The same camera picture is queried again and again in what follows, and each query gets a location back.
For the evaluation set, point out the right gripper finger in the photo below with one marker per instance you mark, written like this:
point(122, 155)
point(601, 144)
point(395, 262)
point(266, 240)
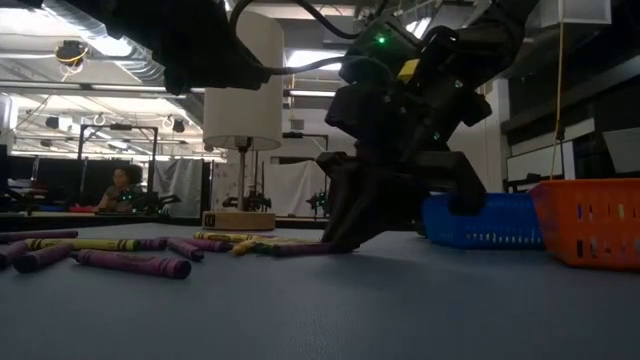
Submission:
point(390, 215)
point(347, 210)

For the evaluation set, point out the blue plastic basket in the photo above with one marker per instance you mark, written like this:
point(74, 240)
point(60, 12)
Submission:
point(505, 225)

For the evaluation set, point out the white hanging sheet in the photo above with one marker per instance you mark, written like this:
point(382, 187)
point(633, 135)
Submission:
point(180, 185)
point(292, 185)

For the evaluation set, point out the small black robot arm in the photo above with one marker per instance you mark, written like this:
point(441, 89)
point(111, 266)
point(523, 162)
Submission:
point(250, 202)

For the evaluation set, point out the person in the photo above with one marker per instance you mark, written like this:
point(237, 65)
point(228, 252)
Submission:
point(120, 192)

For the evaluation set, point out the black table frame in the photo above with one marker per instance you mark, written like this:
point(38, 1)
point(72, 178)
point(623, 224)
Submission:
point(100, 220)

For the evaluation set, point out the green-yellow crayon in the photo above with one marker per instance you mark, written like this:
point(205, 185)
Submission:
point(262, 248)

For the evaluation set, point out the ceiling light strip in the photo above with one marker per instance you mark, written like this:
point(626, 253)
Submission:
point(310, 93)

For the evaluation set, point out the table lamp white shade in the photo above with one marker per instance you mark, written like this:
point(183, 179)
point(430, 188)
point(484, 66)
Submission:
point(245, 115)

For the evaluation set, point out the black frame rig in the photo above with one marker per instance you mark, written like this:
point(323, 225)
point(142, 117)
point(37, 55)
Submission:
point(120, 127)

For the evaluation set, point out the orange plastic basket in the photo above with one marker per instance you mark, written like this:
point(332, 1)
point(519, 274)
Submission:
point(585, 225)

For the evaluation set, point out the whiteboard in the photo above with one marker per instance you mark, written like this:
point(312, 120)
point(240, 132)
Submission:
point(535, 162)

